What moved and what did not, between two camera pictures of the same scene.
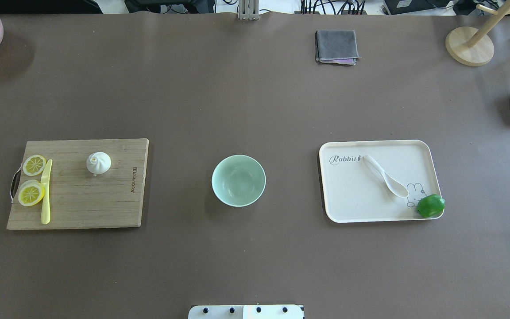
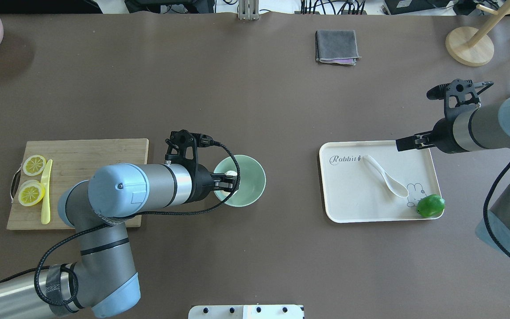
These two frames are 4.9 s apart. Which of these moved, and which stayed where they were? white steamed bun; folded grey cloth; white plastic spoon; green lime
Moved: white steamed bun
Stayed: folded grey cloth; white plastic spoon; green lime
